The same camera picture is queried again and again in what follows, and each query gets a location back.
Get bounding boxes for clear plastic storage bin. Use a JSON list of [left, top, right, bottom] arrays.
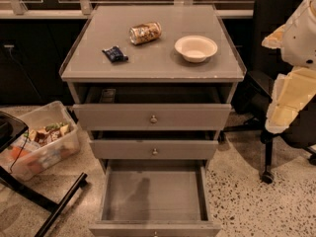
[[0, 101, 80, 181]]

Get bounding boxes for grey middle drawer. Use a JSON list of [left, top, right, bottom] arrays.
[[90, 130, 218, 160]]

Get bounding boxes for grey bottom drawer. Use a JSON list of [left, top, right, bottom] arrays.
[[89, 160, 220, 237]]

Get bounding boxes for black stand frame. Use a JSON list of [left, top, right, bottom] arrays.
[[0, 111, 89, 237]]

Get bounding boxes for snack packages in bin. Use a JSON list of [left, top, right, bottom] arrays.
[[9, 122, 71, 160]]

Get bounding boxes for grey drawer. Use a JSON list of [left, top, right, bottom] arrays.
[[90, 130, 218, 160], [74, 86, 230, 131], [89, 160, 220, 237]]

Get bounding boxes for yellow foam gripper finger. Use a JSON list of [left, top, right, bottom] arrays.
[[265, 66, 316, 134], [262, 25, 285, 49]]

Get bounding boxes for grey drawer cabinet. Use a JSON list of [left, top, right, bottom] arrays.
[[58, 3, 247, 237]]

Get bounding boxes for black office chair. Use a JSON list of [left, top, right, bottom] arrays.
[[232, 0, 316, 184]]

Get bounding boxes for dark item in top drawer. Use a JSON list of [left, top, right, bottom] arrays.
[[100, 89, 116, 104]]

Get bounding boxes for white paper bowl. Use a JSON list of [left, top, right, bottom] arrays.
[[174, 36, 218, 63]]

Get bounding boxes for grey top drawer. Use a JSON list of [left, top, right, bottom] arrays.
[[74, 86, 230, 131]]

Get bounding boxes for blue rxbar wrapper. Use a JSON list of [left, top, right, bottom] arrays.
[[102, 46, 128, 62]]

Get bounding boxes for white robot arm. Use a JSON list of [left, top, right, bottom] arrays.
[[262, 0, 316, 133]]

